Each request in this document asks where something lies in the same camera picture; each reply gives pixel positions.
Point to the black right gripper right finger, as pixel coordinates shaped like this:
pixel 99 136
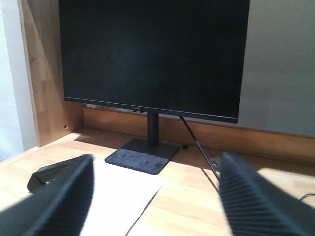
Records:
pixel 255 207

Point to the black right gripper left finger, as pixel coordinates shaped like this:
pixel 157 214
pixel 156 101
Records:
pixel 59 208

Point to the white paper sheet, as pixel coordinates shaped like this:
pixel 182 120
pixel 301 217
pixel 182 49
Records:
pixel 120 197

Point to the wooden desk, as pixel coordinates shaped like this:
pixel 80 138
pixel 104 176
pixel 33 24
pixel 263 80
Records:
pixel 187 204

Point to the black computer monitor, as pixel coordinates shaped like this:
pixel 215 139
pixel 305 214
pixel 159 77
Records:
pixel 175 57

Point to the grey desk cable grommet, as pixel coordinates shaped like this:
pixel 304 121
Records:
pixel 216 163

